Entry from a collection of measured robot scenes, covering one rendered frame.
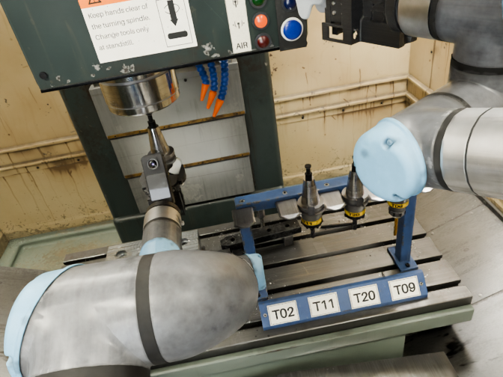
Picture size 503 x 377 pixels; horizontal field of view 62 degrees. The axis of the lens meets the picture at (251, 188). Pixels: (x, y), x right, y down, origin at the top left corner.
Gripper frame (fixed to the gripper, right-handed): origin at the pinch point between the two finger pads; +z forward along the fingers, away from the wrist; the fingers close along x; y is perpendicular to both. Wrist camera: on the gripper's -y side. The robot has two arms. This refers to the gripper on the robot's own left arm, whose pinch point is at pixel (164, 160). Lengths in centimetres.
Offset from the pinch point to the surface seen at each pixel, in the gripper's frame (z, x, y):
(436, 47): 60, 101, 8
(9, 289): 31, -76, 60
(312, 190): -12.9, 33.1, 7.8
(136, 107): -9.0, -0.5, -18.1
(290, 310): -19, 24, 41
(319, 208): -14.1, 34.4, 12.5
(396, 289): -19, 53, 41
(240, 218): -11.7, 15.6, 13.0
